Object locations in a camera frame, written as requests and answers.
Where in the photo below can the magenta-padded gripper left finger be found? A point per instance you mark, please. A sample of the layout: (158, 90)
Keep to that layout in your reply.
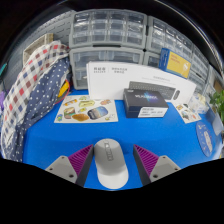
(66, 166)

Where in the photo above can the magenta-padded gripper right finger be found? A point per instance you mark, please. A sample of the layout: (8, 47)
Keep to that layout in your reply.
(160, 166)

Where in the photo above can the grey white computer mouse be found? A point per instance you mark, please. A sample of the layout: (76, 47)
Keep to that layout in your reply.
(110, 166)

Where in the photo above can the round blue printed mouse pad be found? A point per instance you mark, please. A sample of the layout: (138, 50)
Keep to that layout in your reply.
(204, 138)

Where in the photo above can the large cartoon sticker sheet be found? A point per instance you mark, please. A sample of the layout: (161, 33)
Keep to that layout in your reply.
(86, 110)

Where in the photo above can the small cartoon sticker sheet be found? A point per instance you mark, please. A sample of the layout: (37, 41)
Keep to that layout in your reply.
(188, 113)

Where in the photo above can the dark blue product box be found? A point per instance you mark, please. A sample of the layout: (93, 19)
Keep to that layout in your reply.
(143, 101)

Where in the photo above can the clear plastic box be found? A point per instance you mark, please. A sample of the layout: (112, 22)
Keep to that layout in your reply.
(198, 103)

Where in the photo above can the yellow plastic object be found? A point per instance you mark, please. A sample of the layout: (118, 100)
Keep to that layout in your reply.
(63, 88)

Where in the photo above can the green potted plant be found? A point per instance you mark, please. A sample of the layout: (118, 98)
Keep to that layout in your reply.
(218, 103)

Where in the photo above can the white keyboard packaging box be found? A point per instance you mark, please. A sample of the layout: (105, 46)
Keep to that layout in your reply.
(110, 80)

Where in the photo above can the red blue checked cloth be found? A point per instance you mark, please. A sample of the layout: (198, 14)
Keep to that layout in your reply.
(33, 73)

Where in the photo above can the yellow and blue box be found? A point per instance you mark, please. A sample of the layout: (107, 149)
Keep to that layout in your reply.
(176, 63)

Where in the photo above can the beige wooden frame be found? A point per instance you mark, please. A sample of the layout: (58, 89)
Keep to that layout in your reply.
(36, 45)

